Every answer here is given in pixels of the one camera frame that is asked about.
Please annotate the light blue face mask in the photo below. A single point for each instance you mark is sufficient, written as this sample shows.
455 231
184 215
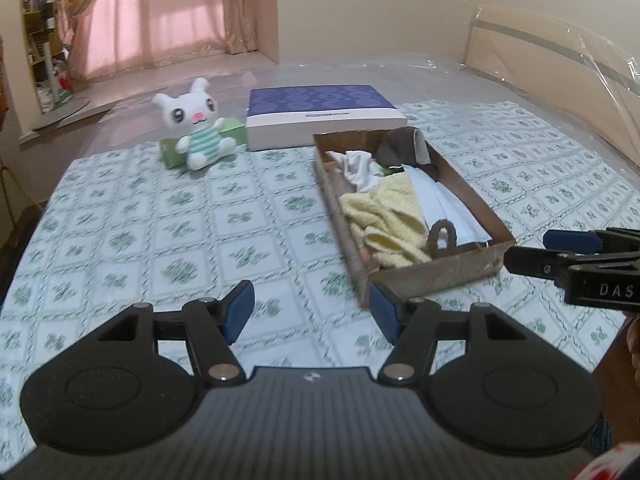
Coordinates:
450 210

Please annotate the green cleaning cloth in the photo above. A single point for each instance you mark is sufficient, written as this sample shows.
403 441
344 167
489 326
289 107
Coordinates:
392 171

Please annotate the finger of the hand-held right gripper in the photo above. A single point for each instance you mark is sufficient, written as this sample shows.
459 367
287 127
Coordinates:
572 241
530 261

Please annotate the wooden shelf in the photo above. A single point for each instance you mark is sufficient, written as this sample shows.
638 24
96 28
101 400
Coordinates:
37 20

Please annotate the green patterned tablecloth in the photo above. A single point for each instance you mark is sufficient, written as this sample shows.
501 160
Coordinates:
250 210

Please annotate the red and white cloth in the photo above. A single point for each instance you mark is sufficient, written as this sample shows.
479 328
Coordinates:
610 465

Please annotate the green box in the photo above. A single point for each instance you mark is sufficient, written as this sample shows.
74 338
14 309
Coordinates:
232 130

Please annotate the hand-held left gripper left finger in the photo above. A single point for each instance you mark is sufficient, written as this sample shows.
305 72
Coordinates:
240 310

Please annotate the purple and white box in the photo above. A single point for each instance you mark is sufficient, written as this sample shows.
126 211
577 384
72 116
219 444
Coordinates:
320 100

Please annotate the white plush toy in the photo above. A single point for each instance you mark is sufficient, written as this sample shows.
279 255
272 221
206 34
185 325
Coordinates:
200 140

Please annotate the yellow towel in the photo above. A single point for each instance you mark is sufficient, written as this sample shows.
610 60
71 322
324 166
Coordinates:
385 205

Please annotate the person's right hand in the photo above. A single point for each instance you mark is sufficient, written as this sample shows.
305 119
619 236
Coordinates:
634 342

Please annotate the blue rug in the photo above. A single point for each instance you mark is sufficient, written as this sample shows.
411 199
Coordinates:
602 435

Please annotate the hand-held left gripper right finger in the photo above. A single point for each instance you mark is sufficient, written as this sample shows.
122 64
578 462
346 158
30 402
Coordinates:
385 312

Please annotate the pink curtain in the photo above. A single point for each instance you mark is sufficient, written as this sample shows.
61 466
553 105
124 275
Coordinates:
175 10

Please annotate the white face mask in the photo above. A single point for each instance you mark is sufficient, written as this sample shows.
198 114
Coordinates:
357 167

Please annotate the brown cardboard box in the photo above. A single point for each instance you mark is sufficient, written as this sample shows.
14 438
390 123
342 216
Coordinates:
425 280

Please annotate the white standing fan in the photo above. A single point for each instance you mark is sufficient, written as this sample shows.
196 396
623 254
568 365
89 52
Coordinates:
65 110

